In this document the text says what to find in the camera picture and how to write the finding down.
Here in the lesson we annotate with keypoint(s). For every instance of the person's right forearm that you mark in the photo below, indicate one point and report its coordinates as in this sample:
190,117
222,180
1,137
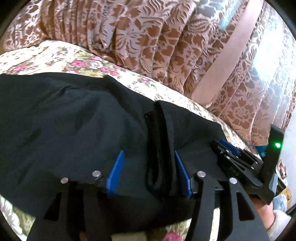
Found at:
277,222

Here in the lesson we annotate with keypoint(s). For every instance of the brown floral curtain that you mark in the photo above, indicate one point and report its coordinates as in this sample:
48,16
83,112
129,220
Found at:
150,46

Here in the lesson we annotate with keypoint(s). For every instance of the plain pink curtain band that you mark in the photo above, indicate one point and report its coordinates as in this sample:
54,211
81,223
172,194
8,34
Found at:
222,64

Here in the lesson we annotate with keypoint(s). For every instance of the floral bed sheet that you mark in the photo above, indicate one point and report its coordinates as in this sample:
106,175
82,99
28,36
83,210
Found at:
57,58

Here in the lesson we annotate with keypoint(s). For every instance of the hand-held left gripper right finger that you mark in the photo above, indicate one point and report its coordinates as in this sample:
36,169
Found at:
183,178

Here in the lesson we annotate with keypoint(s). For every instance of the black pants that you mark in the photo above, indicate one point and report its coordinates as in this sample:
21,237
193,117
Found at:
69,127

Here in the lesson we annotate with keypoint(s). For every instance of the blue plastic object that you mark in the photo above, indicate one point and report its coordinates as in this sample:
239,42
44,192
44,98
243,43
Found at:
262,151

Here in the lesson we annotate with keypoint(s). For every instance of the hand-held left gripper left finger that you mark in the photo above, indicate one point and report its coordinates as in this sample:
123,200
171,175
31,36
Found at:
115,171

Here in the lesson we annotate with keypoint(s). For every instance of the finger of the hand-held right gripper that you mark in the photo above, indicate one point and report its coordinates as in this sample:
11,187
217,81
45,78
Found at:
219,150
230,147

